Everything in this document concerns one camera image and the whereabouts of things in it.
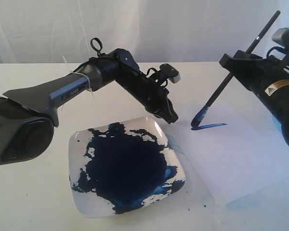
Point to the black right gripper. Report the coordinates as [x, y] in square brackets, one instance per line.
[269, 84]

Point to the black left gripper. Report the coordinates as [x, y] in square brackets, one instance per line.
[151, 95]

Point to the black paintbrush blue tip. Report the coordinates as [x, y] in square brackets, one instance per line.
[200, 115]

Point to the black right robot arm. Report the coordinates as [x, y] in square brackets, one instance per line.
[283, 120]

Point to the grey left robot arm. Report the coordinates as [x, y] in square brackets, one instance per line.
[29, 116]

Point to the white paper sheet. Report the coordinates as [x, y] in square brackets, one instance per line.
[225, 121]

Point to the white square paint dish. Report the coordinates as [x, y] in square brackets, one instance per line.
[121, 167]

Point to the white zip tie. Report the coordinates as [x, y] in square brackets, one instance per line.
[75, 83]

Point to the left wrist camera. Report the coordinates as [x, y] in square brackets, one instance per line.
[169, 72]

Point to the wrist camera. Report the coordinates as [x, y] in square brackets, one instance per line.
[281, 37]
[169, 72]

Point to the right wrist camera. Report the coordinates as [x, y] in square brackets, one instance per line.
[281, 37]

